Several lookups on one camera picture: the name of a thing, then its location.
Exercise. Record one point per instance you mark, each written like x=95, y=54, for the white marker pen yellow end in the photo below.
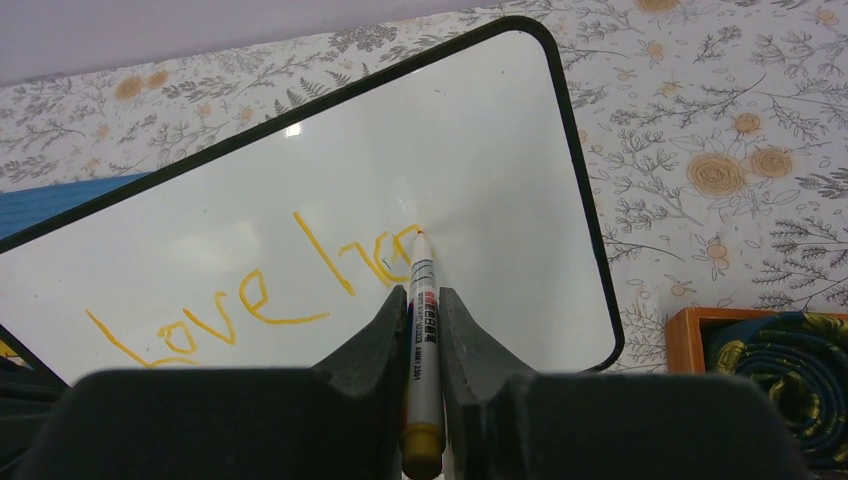
x=423, y=438

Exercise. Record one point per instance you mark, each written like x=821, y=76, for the orange wooden compartment tray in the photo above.
x=686, y=338

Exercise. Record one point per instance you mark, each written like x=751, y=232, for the rolled dark tie top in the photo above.
x=816, y=418

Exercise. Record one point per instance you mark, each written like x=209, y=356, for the blue cartoon print cloth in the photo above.
x=24, y=208

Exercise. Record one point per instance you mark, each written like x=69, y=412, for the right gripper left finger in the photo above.
x=338, y=419

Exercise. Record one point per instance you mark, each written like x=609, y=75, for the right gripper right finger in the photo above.
x=506, y=420

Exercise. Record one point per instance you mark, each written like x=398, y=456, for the small black-framed whiteboard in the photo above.
x=273, y=247

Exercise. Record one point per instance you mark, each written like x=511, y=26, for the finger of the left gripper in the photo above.
x=29, y=391

